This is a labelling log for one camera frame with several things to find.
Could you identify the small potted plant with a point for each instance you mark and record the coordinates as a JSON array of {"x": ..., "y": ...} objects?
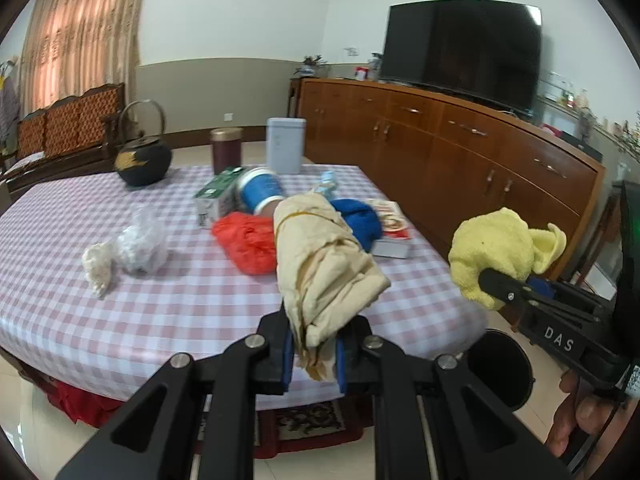
[{"x": 310, "y": 66}]

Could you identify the yellow cloth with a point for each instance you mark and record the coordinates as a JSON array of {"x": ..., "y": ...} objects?
[{"x": 495, "y": 250}]

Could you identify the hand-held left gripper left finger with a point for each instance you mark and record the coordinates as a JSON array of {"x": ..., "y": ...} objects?
[{"x": 286, "y": 360}]

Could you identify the red white printed box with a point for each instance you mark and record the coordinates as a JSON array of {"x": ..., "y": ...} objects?
[{"x": 392, "y": 215}]

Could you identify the small red white container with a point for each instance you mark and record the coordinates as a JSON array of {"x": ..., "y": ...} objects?
[{"x": 361, "y": 73}]

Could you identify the beige curtain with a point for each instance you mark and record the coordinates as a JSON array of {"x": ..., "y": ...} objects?
[{"x": 85, "y": 35}]

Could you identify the light blue tin box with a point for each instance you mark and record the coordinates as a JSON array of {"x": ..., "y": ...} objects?
[{"x": 285, "y": 147}]

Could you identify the wooden bench with patterned back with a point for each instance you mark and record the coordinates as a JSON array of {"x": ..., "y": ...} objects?
[{"x": 65, "y": 125}]

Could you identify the person's right hand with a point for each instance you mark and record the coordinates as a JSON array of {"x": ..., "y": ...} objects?
[{"x": 592, "y": 412}]

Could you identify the hanging clothes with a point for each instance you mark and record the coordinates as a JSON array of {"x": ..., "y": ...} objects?
[{"x": 7, "y": 105}]

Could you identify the blue white can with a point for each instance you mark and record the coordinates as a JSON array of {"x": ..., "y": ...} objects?
[{"x": 257, "y": 191}]

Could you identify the cluttered display shelf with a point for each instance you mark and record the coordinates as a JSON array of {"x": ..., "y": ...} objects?
[{"x": 575, "y": 105}]

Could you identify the crumpled white tissue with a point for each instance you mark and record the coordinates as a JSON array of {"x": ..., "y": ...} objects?
[{"x": 100, "y": 265}]

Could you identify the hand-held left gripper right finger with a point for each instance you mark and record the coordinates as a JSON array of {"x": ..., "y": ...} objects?
[{"x": 341, "y": 365}]

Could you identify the pink checkered tablecloth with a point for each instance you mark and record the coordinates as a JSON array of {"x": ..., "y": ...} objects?
[{"x": 175, "y": 300}]

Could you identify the patterned red rug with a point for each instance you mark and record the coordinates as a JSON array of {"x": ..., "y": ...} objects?
[{"x": 310, "y": 417}]

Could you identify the crumpled light blue bag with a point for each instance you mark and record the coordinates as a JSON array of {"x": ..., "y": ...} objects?
[{"x": 327, "y": 185}]

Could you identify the crumpled clear plastic bag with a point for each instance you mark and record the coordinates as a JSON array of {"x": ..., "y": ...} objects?
[{"x": 140, "y": 245}]

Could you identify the black flat television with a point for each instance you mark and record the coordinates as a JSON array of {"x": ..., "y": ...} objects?
[{"x": 460, "y": 45}]

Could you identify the blue cloth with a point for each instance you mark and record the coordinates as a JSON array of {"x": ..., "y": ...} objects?
[{"x": 360, "y": 220}]

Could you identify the beige cloth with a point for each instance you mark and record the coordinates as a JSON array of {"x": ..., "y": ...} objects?
[{"x": 320, "y": 270}]

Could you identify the green white carton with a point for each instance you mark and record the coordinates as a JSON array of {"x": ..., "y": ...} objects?
[{"x": 217, "y": 195}]

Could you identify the red plastic bag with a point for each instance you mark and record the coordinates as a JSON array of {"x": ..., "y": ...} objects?
[{"x": 245, "y": 240}]

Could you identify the long wooden sideboard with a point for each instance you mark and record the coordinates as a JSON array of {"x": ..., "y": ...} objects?
[{"x": 450, "y": 160}]

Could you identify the maroon canister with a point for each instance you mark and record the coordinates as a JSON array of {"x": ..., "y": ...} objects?
[{"x": 226, "y": 152}]

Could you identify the black cast iron teapot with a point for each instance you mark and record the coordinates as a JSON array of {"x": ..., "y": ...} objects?
[{"x": 142, "y": 162}]

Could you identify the red cloth under table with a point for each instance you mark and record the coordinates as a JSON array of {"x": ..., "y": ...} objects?
[{"x": 85, "y": 402}]

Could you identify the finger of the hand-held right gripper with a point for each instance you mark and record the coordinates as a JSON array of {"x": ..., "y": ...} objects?
[
  {"x": 542, "y": 287},
  {"x": 500, "y": 285}
]

